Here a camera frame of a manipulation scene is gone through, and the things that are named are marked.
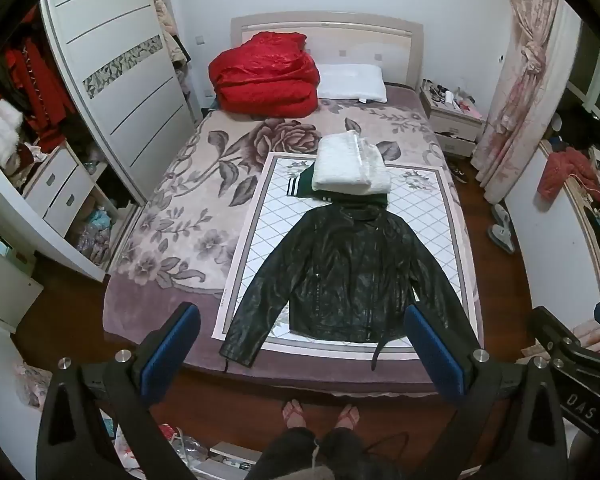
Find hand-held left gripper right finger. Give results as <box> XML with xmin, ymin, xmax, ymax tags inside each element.
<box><xmin>404</xmin><ymin>304</ymin><xmax>568</xmax><ymax>480</ymax></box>

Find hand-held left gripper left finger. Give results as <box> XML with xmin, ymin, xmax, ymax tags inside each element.
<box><xmin>36</xmin><ymin>302</ymin><xmax>202</xmax><ymax>480</ymax></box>

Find black leather jacket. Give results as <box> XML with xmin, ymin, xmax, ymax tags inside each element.
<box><xmin>219</xmin><ymin>204</ymin><xmax>482</xmax><ymax>375</ymax></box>

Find person's right foot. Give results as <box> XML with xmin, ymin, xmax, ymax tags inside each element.
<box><xmin>334</xmin><ymin>402</ymin><xmax>361</xmax><ymax>431</ymax></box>

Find person's foot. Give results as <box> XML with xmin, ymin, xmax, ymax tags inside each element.
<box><xmin>334</xmin><ymin>402</ymin><xmax>361</xmax><ymax>431</ymax></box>
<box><xmin>282</xmin><ymin>399</ymin><xmax>308</xmax><ymax>431</ymax></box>

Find floor clutter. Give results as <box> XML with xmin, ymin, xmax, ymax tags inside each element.
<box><xmin>100</xmin><ymin>407</ymin><xmax>263</xmax><ymax>480</ymax></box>

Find floral blanket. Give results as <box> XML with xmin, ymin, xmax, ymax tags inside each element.
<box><xmin>102</xmin><ymin>97</ymin><xmax>481</xmax><ymax>396</ymax></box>

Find person's left foot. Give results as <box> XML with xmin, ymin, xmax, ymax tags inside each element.
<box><xmin>282</xmin><ymin>399</ymin><xmax>308</xmax><ymax>431</ymax></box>

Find red jacket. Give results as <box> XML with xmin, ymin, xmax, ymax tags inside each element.
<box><xmin>536</xmin><ymin>149</ymin><xmax>600</xmax><ymax>206</ymax></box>

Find pink cloth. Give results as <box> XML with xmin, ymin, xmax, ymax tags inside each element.
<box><xmin>12</xmin><ymin>362</ymin><xmax>53</xmax><ymax>408</ymax></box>

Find white quilted mat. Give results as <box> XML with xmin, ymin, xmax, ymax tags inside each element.
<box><xmin>212</xmin><ymin>151</ymin><xmax>485</xmax><ymax>356</ymax></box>

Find person's legs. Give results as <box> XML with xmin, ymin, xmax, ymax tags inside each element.
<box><xmin>247</xmin><ymin>426</ymin><xmax>431</xmax><ymax>480</ymax></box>

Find white drawer unit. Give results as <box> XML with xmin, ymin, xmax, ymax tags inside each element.
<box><xmin>22</xmin><ymin>142</ymin><xmax>88</xmax><ymax>238</ymax></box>

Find green garment with striped cuff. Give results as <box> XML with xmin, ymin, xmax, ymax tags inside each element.
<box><xmin>286</xmin><ymin>167</ymin><xmax>388</xmax><ymax>208</ymax></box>

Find white folded garment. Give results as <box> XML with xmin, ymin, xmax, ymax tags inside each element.
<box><xmin>311</xmin><ymin>130</ymin><xmax>392</xmax><ymax>195</ymax></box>

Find white nightstand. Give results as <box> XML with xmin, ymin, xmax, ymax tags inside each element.
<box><xmin>420</xmin><ymin>87</ymin><xmax>485</xmax><ymax>158</ymax></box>

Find pink floral curtain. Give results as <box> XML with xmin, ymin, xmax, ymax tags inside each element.
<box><xmin>470</xmin><ymin>0</ymin><xmax>561</xmax><ymax>206</ymax></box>

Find white wardrobe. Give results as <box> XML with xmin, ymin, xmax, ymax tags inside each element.
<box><xmin>0</xmin><ymin>0</ymin><xmax>201</xmax><ymax>333</ymax></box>

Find red quilt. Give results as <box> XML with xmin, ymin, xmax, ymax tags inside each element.
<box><xmin>208</xmin><ymin>31</ymin><xmax>322</xmax><ymax>121</ymax></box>

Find white pillow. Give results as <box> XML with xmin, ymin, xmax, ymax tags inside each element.
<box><xmin>316</xmin><ymin>63</ymin><xmax>388</xmax><ymax>104</ymax></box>

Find plush toys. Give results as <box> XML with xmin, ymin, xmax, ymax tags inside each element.
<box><xmin>150</xmin><ymin>0</ymin><xmax>188</xmax><ymax>66</ymax></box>

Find bed with beige headboard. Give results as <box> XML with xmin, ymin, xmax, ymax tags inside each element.
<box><xmin>102</xmin><ymin>11</ymin><xmax>486</xmax><ymax>401</ymax></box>

